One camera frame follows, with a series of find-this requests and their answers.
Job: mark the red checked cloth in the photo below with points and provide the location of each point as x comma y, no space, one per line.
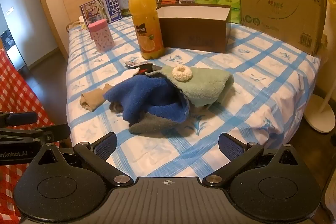
15,87

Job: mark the white cloth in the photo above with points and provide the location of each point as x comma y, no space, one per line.
131,73

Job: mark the white fan stand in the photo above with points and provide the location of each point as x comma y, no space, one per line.
319,121

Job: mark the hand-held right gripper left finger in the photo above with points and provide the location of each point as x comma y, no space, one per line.
106,147

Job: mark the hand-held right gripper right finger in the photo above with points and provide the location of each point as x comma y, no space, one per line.
229,147

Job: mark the pink lidded cup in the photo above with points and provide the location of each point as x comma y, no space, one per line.
101,37

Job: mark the dark brown cloth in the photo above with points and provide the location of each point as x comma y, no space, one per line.
115,106

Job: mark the blue checked bedsheet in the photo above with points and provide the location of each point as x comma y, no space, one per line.
236,108

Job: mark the small printed packet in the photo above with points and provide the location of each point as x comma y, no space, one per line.
132,63

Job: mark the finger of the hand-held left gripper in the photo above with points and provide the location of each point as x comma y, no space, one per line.
52,132
21,118

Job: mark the landscape print milk box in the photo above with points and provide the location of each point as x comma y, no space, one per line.
124,3

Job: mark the brown cardboard box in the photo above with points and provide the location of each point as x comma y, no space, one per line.
191,35

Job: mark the beige stocking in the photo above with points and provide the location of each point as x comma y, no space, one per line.
92,100

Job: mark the green towel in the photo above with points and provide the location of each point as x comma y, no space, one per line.
207,86

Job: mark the tall grey cabinet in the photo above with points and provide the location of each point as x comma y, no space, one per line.
15,16

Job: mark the blue milk carton box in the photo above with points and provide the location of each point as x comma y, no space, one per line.
99,10

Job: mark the large flattened cardboard box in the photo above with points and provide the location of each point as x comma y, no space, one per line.
278,3

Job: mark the cream scrunchie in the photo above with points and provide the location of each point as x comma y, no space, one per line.
174,73

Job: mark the orange juice bottle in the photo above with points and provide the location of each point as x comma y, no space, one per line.
145,16

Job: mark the grey towel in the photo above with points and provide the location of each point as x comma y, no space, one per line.
149,125

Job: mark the blue towel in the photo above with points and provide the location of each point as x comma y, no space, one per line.
136,92

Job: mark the black red sock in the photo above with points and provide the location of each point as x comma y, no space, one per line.
147,69

